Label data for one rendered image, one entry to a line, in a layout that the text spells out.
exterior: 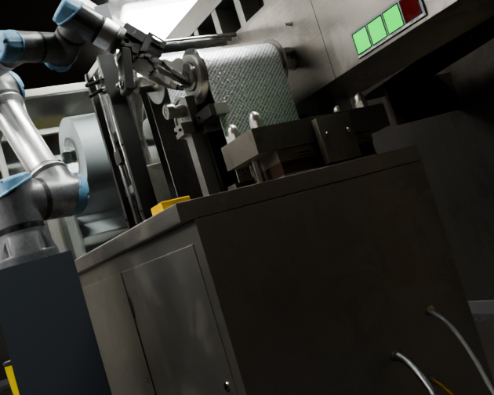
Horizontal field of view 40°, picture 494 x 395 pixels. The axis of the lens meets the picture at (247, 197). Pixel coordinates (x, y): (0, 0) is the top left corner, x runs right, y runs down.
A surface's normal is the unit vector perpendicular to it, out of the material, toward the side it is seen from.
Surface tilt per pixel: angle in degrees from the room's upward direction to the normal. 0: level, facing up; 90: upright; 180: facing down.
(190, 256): 90
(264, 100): 90
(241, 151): 90
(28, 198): 90
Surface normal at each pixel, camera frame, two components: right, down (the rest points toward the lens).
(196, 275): -0.84, 0.22
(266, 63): 0.46, -0.21
